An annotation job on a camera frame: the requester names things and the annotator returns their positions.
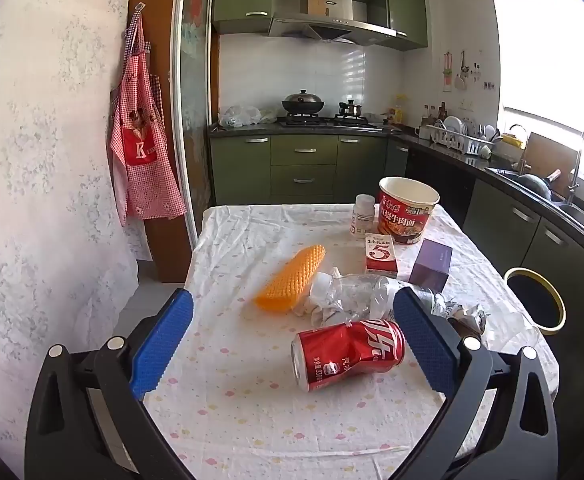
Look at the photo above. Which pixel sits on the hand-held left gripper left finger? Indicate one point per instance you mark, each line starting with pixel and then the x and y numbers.
pixel 164 345

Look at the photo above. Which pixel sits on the steel range hood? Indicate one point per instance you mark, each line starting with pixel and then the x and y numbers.
pixel 406 5
pixel 332 30

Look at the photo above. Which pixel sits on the small steel pot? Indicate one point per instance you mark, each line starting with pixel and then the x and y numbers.
pixel 351 109

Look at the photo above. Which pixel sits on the yellow oil bottle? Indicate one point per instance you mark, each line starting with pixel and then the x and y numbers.
pixel 399 112

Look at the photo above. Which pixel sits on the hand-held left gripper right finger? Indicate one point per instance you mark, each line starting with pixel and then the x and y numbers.
pixel 424 345

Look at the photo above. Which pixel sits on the clear plastic bottle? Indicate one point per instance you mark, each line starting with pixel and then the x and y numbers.
pixel 366 295

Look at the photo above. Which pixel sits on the red and white carton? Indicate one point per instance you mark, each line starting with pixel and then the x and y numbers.
pixel 381 257

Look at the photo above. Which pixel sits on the red instant noodle cup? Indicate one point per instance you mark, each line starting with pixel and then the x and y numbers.
pixel 404 220

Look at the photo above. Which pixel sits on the red checkered apron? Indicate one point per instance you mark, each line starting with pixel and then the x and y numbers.
pixel 144 160

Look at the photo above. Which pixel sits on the white dish rack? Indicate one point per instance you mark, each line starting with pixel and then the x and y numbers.
pixel 454 140

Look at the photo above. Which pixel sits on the white snack wrapper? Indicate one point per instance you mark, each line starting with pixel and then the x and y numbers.
pixel 469 317

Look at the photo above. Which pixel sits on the orange ridged foam sleeve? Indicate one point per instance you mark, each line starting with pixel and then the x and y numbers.
pixel 292 280

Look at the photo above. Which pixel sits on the dark sauce bottles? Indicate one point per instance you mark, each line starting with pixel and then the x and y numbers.
pixel 434 112

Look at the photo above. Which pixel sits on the blue bin with yellow rim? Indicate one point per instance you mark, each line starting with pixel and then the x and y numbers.
pixel 556 300

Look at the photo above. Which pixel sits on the white pill bottle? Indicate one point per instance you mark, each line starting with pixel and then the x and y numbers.
pixel 362 217

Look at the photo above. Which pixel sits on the table with floral cloth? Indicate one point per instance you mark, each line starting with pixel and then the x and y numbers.
pixel 252 410

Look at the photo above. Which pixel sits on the frosted glass sliding door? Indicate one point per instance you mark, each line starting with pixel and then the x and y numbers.
pixel 197 110

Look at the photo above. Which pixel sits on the yellow kettle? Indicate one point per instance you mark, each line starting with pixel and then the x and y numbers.
pixel 514 139

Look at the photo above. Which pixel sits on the green lower cabinets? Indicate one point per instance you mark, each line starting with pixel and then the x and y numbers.
pixel 302 170

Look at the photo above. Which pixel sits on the clear plastic bag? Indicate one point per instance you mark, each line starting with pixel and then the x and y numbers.
pixel 242 116

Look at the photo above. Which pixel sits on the hanging wall utensils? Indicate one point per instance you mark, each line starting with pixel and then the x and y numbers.
pixel 459 75

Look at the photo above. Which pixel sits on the purple box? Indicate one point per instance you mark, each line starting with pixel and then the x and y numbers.
pixel 429 265

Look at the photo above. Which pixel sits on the wooden cutting board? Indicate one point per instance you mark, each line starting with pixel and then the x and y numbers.
pixel 551 157

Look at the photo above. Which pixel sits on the gas stove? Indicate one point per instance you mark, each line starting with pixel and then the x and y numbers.
pixel 322 121

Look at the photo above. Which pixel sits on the red soda can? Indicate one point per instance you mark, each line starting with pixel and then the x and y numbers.
pixel 347 355

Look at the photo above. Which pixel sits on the black wok with lid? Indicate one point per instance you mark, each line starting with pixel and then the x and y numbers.
pixel 303 104

